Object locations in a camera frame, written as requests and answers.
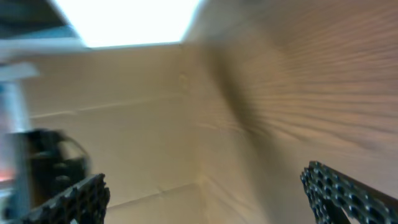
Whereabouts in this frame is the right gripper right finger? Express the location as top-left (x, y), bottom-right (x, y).
top-left (300, 161), bottom-right (397, 224)

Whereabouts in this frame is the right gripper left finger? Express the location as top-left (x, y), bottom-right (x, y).
top-left (9, 174), bottom-right (110, 224)

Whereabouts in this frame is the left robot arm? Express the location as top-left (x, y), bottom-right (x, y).
top-left (3, 129), bottom-right (90, 223)

